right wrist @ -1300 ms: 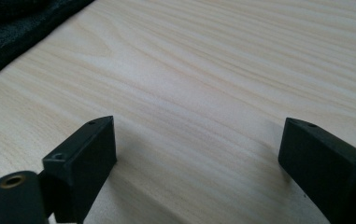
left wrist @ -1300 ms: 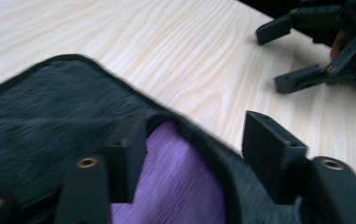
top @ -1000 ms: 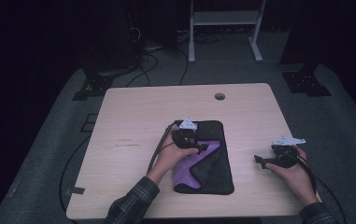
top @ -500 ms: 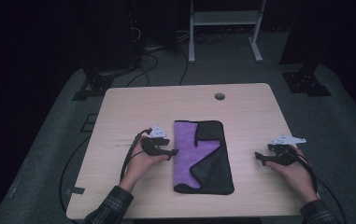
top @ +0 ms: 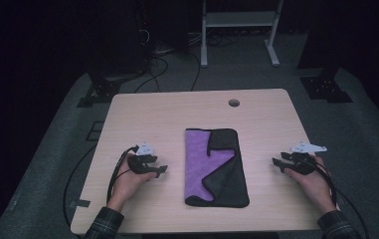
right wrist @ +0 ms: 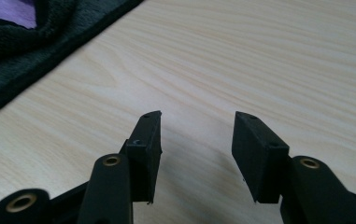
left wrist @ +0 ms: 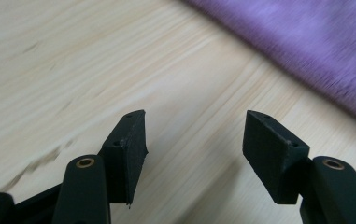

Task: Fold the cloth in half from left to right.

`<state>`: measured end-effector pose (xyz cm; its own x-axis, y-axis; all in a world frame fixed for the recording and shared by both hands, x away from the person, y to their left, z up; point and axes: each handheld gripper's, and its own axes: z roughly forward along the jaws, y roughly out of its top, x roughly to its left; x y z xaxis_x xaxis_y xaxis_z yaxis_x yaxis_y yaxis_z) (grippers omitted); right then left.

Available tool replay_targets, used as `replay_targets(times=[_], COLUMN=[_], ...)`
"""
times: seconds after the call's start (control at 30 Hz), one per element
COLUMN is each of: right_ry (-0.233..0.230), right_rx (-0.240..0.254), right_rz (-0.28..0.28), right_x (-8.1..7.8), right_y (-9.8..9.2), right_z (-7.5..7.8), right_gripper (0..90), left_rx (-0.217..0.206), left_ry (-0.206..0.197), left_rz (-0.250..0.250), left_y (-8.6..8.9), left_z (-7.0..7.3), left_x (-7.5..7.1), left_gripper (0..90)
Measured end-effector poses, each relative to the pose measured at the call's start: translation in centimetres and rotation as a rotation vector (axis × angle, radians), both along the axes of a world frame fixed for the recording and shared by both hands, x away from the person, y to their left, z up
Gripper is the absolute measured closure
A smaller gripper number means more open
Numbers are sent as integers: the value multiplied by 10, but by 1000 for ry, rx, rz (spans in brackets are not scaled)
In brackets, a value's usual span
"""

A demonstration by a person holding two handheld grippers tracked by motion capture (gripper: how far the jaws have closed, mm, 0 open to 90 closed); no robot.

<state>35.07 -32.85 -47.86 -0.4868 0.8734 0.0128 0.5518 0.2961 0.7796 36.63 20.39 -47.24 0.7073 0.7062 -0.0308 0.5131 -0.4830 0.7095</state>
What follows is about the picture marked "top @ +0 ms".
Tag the white metal stand frame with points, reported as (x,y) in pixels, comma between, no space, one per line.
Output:
(240,19)

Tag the person's right hand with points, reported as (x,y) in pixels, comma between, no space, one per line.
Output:
(316,189)

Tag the black stand with base plate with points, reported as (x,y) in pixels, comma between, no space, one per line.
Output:
(326,88)
(102,89)

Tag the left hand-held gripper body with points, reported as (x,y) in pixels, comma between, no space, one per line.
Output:
(139,164)

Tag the person's left hand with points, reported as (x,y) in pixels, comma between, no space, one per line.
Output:
(125,186)

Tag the black rectangular floor frame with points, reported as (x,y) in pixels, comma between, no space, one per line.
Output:
(94,131)

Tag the purple and black cloth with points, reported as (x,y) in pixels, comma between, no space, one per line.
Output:
(197,159)

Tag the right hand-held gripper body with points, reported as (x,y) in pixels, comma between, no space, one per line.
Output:
(304,164)

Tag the grey tape strip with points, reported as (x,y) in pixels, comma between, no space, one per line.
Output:
(79,203)

